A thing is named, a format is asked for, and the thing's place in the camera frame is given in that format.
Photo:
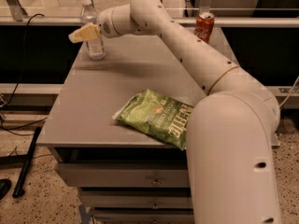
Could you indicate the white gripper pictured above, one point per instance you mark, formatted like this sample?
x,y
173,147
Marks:
x,y
105,23

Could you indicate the clear blue-label water bottle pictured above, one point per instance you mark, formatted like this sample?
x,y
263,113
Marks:
x,y
95,46

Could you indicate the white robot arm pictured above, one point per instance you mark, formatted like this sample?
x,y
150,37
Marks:
x,y
230,132

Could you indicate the green jalapeno chip bag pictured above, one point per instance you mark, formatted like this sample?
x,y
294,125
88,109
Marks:
x,y
158,116

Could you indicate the orange soda can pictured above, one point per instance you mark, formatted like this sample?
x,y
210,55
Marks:
x,y
204,26

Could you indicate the top grey drawer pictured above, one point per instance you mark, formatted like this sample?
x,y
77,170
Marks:
x,y
123,175

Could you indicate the grey drawer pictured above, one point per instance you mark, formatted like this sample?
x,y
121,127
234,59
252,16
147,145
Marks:
x,y
151,198
144,216
123,175

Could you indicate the grey drawer cabinet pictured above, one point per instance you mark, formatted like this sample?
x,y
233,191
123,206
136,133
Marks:
x,y
81,128

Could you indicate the middle grey drawer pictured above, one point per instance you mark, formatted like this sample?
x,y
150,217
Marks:
x,y
151,198

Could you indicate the black stand leg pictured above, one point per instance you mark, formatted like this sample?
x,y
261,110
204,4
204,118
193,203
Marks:
x,y
19,191

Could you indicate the bottom grey drawer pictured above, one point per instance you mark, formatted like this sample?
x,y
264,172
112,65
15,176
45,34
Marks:
x,y
144,216

